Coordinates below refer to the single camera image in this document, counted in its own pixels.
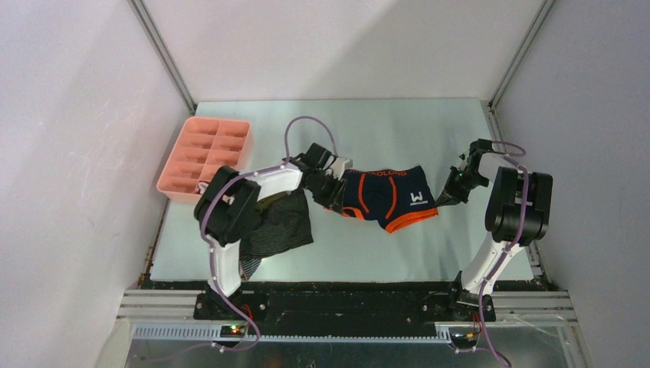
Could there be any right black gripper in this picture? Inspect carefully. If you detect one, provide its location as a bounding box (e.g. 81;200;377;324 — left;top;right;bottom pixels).
435;166;489;206

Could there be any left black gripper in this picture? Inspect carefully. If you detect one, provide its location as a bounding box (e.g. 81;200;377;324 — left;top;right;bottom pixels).
309;172;347;215

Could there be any navy orange underwear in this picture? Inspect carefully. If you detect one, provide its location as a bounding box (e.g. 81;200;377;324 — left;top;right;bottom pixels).
343;166;438;234

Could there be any red white underwear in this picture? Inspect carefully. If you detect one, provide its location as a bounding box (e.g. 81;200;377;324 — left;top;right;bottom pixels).
195;181;210;196

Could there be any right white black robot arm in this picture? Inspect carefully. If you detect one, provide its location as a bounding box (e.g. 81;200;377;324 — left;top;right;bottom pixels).
435;139;553;320

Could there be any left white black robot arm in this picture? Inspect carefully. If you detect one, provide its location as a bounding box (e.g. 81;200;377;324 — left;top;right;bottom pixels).
194;143;353;320

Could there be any dark striped underwear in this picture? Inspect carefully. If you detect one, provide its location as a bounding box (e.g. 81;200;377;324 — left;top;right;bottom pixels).
239;189;314;280

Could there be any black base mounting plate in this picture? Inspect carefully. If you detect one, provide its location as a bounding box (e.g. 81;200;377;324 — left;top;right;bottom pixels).
119;281;559;338

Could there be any pink divided storage tray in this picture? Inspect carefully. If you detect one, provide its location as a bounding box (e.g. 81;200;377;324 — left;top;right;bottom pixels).
156;117;253;204

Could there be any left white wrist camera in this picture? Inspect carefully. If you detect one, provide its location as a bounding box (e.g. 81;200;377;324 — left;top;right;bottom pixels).
325;156;353;180

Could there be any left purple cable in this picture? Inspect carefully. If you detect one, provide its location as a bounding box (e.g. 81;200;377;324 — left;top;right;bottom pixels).
200;115;339;354

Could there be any right aluminium corner post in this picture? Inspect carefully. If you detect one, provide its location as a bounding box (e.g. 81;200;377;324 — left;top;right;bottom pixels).
488;0;557;113

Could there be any aluminium corner post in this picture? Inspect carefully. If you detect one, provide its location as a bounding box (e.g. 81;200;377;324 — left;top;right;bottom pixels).
128;0;198;116
488;0;557;113

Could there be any grey slotted cable duct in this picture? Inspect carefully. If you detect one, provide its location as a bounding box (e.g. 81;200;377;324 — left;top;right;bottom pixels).
132;323;451;344

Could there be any left aluminium corner post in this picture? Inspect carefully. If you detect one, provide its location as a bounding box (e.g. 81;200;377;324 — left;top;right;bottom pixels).
128;0;198;116

